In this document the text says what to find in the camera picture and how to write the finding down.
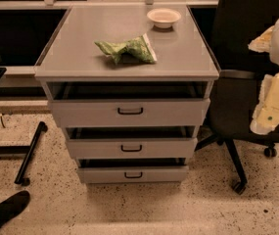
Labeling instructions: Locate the grey drawer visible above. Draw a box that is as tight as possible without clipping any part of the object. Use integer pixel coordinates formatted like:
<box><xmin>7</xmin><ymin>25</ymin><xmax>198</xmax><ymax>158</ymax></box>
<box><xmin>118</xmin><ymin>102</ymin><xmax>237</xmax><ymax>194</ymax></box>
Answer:
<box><xmin>48</xmin><ymin>82</ymin><xmax>209</xmax><ymax>127</ymax></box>
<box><xmin>77</xmin><ymin>158</ymin><xmax>189</xmax><ymax>184</ymax></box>
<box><xmin>65</xmin><ymin>126</ymin><xmax>197</xmax><ymax>159</ymax></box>

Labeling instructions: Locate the grey top drawer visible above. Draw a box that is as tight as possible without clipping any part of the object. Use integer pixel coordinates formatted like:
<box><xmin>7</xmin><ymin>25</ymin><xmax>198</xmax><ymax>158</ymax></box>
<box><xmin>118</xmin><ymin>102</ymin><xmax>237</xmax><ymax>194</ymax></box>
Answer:
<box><xmin>48</xmin><ymin>82</ymin><xmax>209</xmax><ymax>127</ymax></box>

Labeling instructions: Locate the green chip bag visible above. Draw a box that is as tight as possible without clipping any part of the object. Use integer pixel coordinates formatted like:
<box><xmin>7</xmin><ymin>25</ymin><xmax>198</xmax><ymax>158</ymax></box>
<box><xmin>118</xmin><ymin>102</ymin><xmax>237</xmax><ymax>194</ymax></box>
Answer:
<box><xmin>95</xmin><ymin>34</ymin><xmax>157</xmax><ymax>65</ymax></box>

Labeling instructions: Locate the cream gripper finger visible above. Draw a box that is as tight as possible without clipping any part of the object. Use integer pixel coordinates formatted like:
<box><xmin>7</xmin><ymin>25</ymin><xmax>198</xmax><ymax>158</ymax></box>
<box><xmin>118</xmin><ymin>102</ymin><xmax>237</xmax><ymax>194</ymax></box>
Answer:
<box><xmin>250</xmin><ymin>72</ymin><xmax>279</xmax><ymax>135</ymax></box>
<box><xmin>248</xmin><ymin>26</ymin><xmax>274</xmax><ymax>53</ymax></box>

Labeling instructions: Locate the grey drawer cabinet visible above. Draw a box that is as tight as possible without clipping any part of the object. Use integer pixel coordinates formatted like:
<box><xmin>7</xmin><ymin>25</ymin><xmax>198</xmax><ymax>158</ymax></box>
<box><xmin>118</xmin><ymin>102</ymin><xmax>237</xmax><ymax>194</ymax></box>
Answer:
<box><xmin>34</xmin><ymin>4</ymin><xmax>220</xmax><ymax>185</ymax></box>

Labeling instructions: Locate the grey middle drawer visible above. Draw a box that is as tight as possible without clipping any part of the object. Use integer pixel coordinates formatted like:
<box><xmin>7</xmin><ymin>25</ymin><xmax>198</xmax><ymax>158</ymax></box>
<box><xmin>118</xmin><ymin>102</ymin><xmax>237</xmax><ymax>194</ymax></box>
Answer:
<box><xmin>65</xmin><ymin>126</ymin><xmax>197</xmax><ymax>159</ymax></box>

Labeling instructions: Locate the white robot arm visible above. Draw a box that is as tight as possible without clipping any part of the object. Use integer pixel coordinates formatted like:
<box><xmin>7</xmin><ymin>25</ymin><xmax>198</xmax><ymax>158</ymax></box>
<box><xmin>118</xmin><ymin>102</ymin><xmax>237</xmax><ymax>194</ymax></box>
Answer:
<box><xmin>248</xmin><ymin>19</ymin><xmax>279</xmax><ymax>135</ymax></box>

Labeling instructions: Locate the black office chair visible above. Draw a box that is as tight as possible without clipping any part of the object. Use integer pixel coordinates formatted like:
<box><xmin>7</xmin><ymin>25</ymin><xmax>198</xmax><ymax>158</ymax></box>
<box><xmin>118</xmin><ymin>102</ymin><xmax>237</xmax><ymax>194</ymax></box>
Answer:
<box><xmin>191</xmin><ymin>0</ymin><xmax>279</xmax><ymax>194</ymax></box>

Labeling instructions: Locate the grey bottom drawer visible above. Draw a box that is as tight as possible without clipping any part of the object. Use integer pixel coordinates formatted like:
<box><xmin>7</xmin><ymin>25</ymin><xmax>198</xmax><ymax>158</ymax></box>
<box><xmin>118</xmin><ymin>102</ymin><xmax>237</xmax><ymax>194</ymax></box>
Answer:
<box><xmin>77</xmin><ymin>158</ymin><xmax>189</xmax><ymax>184</ymax></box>

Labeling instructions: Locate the black shoe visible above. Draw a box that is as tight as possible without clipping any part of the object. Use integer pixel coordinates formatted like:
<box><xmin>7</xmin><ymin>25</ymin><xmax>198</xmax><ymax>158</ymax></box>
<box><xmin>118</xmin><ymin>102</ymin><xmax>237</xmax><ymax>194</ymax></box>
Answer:
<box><xmin>0</xmin><ymin>191</ymin><xmax>30</xmax><ymax>228</ymax></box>

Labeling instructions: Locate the black table leg base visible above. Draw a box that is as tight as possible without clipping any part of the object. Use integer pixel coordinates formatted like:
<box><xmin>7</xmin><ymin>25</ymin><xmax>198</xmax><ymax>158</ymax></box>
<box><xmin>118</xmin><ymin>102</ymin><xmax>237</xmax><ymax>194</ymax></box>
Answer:
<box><xmin>0</xmin><ymin>120</ymin><xmax>49</xmax><ymax>187</ymax></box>

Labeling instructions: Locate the white bowl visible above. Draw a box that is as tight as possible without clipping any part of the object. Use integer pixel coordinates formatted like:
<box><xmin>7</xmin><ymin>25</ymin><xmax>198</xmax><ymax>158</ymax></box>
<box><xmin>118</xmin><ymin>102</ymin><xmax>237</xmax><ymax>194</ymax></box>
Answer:
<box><xmin>147</xmin><ymin>8</ymin><xmax>181</xmax><ymax>29</ymax></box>

